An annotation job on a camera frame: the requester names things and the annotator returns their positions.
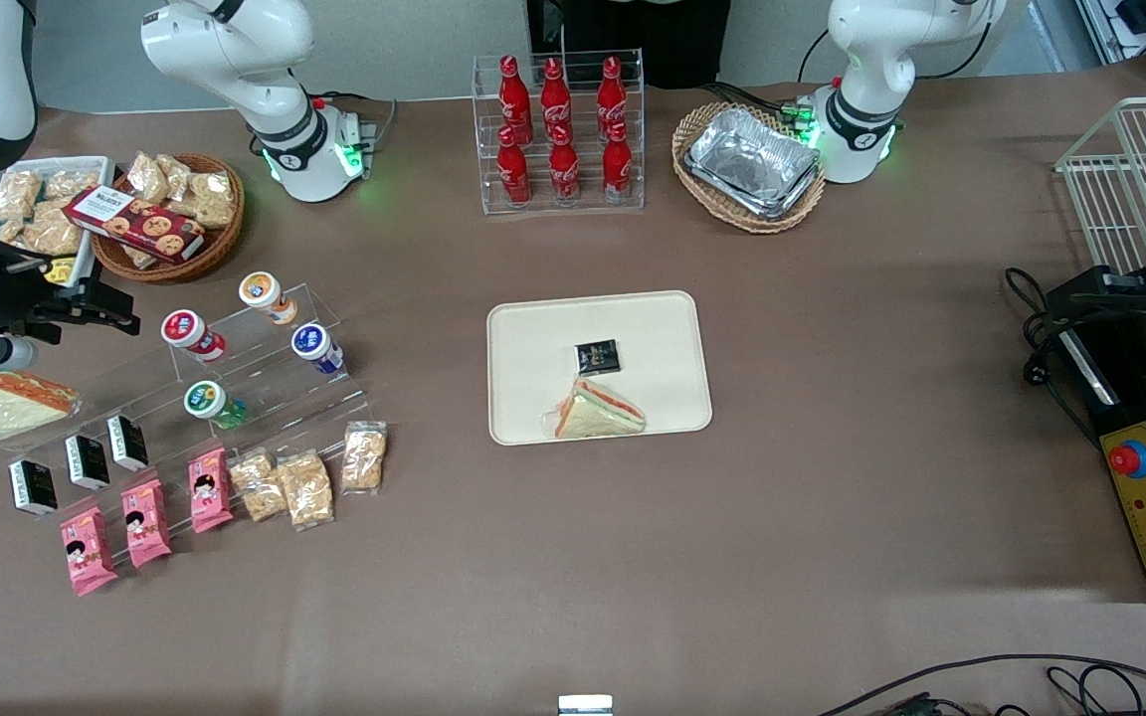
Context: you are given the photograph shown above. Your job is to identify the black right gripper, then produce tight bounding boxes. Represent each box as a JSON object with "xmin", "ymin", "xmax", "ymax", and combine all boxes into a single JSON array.
[{"xmin": 0, "ymin": 237, "xmax": 142, "ymax": 377}]

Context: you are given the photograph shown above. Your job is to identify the green gum bottle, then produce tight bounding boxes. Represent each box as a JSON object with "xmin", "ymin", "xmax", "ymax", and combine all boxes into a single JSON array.
[{"xmin": 183, "ymin": 380, "xmax": 248, "ymax": 431}]

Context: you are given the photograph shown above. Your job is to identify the red gum bottle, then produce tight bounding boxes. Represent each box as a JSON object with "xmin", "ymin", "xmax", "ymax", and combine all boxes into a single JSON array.
[{"xmin": 160, "ymin": 308, "xmax": 228, "ymax": 363}]

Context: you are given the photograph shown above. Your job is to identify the orange gum bottle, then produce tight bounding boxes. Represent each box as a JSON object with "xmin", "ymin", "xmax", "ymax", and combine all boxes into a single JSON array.
[{"xmin": 239, "ymin": 270, "xmax": 299, "ymax": 327}]

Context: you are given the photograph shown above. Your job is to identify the blue gum bottle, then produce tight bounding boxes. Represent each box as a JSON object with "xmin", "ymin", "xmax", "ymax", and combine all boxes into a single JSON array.
[{"xmin": 290, "ymin": 322, "xmax": 345, "ymax": 376}]

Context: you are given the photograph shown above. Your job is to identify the beige plastic tray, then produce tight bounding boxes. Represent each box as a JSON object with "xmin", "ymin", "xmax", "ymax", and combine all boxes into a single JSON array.
[{"xmin": 486, "ymin": 289, "xmax": 714, "ymax": 447}]

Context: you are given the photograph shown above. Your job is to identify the red cookie box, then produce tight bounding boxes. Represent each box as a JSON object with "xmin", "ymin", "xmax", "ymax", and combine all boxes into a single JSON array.
[{"xmin": 63, "ymin": 185, "xmax": 206, "ymax": 265}]

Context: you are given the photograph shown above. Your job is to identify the white rectangular snack dish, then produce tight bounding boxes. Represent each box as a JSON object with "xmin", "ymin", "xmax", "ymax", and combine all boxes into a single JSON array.
[{"xmin": 0, "ymin": 156, "xmax": 116, "ymax": 289}]

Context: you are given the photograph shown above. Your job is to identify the wicker basket with snacks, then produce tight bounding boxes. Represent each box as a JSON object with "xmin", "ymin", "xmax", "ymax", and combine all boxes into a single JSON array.
[{"xmin": 91, "ymin": 152, "xmax": 246, "ymax": 285}]

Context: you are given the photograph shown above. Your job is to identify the wrapped triangle sandwich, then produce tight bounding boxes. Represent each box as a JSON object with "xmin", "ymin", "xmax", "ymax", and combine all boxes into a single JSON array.
[
  {"xmin": 0, "ymin": 370, "xmax": 87, "ymax": 446},
  {"xmin": 541, "ymin": 376, "xmax": 648, "ymax": 441}
]

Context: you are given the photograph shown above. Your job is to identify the small black carton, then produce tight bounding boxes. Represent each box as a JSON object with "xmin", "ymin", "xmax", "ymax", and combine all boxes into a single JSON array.
[
  {"xmin": 65, "ymin": 434, "xmax": 111, "ymax": 491},
  {"xmin": 8, "ymin": 457, "xmax": 59, "ymax": 516},
  {"xmin": 106, "ymin": 414, "xmax": 150, "ymax": 472}
]

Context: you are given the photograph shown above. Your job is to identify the clear acrylic stepped stand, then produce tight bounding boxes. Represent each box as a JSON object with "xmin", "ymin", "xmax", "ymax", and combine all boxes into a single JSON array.
[{"xmin": 6, "ymin": 283, "xmax": 375, "ymax": 528}]

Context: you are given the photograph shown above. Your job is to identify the pink snack packet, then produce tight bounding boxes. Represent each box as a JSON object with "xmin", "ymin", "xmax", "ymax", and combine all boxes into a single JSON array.
[
  {"xmin": 120, "ymin": 478, "xmax": 174, "ymax": 570},
  {"xmin": 188, "ymin": 447, "xmax": 235, "ymax": 535},
  {"xmin": 60, "ymin": 507, "xmax": 119, "ymax": 598}
]

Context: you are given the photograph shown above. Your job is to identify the clear bag of granola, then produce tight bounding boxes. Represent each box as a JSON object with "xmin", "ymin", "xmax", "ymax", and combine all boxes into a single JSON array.
[
  {"xmin": 277, "ymin": 449, "xmax": 336, "ymax": 533},
  {"xmin": 340, "ymin": 421, "xmax": 388, "ymax": 495},
  {"xmin": 229, "ymin": 448, "xmax": 287, "ymax": 524}
]

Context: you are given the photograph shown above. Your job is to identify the stacked aluminium foil trays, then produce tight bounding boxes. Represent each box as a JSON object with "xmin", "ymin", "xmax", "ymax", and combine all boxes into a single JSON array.
[{"xmin": 684, "ymin": 107, "xmax": 823, "ymax": 218}]

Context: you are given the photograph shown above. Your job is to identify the wicker basket with foil trays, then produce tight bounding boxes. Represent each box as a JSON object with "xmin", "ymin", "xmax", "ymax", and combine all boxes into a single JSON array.
[{"xmin": 671, "ymin": 99, "xmax": 828, "ymax": 236}]

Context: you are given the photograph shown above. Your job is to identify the red cola bottle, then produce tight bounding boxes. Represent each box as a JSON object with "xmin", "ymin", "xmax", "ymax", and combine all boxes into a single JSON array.
[
  {"xmin": 597, "ymin": 55, "xmax": 629, "ymax": 140},
  {"xmin": 496, "ymin": 124, "xmax": 532, "ymax": 208},
  {"xmin": 602, "ymin": 121, "xmax": 634, "ymax": 205},
  {"xmin": 548, "ymin": 124, "xmax": 581, "ymax": 207},
  {"xmin": 498, "ymin": 55, "xmax": 534, "ymax": 145},
  {"xmin": 540, "ymin": 57, "xmax": 574, "ymax": 140}
]

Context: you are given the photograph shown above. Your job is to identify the clear acrylic bottle rack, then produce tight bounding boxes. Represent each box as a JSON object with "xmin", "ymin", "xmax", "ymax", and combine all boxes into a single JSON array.
[{"xmin": 472, "ymin": 48, "xmax": 647, "ymax": 216}]

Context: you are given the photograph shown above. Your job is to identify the small black snack packet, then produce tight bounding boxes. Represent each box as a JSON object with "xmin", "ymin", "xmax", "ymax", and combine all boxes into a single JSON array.
[{"xmin": 575, "ymin": 339, "xmax": 623, "ymax": 376}]

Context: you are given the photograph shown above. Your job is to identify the person in black clothing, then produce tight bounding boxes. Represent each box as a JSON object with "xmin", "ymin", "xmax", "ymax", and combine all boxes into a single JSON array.
[{"xmin": 526, "ymin": 0, "xmax": 733, "ymax": 89}]

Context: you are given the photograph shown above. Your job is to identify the black power cable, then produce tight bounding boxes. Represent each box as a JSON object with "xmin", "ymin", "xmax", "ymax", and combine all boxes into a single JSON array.
[{"xmin": 1005, "ymin": 267, "xmax": 1101, "ymax": 444}]

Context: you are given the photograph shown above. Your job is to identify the white wire basket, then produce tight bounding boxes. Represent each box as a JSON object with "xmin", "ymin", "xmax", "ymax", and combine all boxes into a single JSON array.
[{"xmin": 1054, "ymin": 94, "xmax": 1146, "ymax": 274}]

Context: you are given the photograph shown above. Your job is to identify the metal frame shelf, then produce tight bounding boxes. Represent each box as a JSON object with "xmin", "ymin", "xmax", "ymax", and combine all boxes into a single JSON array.
[{"xmin": 1075, "ymin": 0, "xmax": 1146, "ymax": 83}]

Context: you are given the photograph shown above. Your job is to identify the grey cable at right arm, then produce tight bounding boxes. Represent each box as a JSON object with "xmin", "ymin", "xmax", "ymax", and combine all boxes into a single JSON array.
[{"xmin": 312, "ymin": 91, "xmax": 400, "ymax": 152}]

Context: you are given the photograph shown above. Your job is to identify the black cable bundle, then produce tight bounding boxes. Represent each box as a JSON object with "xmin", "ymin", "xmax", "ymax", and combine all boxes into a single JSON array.
[{"xmin": 817, "ymin": 653, "xmax": 1146, "ymax": 716}]

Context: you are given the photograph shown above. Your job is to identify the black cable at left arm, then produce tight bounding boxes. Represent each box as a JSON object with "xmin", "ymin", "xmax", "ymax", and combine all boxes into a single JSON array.
[{"xmin": 712, "ymin": 28, "xmax": 835, "ymax": 112}]

